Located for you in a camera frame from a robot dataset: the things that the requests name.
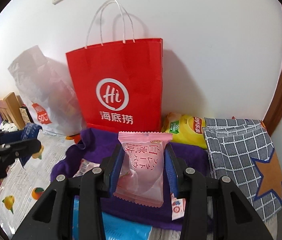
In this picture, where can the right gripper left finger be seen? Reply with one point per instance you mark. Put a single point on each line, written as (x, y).
(52, 215)

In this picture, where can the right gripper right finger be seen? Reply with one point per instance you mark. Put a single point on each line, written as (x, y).
(233, 216)

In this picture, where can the small blue white packet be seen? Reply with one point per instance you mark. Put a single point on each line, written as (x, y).
(30, 131)

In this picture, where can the Lotso lollipop snack packet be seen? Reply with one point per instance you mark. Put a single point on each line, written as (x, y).
(177, 207)

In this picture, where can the pink yellow candy packet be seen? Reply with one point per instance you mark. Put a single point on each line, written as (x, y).
(85, 166)

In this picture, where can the light pink pastry packet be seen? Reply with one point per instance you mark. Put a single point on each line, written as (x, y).
(141, 175)

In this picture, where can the wooden headboard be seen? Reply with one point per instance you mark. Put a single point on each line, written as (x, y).
(10, 110)

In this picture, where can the patterned box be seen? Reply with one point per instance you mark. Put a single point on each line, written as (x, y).
(25, 114)

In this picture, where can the blue tissue pack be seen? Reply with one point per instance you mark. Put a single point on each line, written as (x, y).
(115, 228)

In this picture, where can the grey checked star cloth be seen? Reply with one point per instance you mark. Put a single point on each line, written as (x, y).
(243, 150)

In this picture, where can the white Miniso plastic bag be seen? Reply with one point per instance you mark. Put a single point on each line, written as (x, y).
(47, 91)

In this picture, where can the yellow chips bag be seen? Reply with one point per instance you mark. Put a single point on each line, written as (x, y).
(185, 129)

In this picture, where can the red Haidilao paper bag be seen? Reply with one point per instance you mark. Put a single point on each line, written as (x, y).
(119, 84)

